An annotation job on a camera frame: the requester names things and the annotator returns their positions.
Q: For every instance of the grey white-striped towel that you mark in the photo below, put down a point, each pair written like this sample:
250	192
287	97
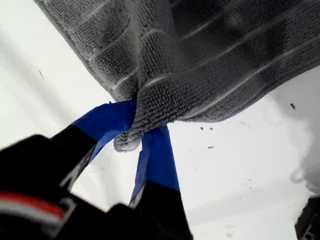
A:
200	75

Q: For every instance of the black clamp block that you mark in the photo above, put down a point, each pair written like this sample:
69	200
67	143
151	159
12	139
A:
308	220

